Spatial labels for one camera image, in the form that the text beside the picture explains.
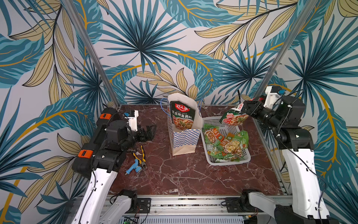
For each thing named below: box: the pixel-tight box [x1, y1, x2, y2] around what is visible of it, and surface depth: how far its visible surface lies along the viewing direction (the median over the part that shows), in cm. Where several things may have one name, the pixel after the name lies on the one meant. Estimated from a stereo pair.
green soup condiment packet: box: [220, 130, 249, 162], surface depth 89 cm
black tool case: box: [71, 106, 136, 179], surface depth 48 cm
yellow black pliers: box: [132, 144, 148, 171], surface depth 90 cm
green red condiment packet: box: [219, 103, 250, 127], surface depth 74 cm
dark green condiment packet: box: [169, 100, 196, 130], surface depth 97 cm
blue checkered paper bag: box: [167, 92, 203, 156], surface depth 85 cm
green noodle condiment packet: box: [202, 124, 226, 159], surface depth 97 cm
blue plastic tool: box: [125, 158, 142, 175], surface depth 85 cm
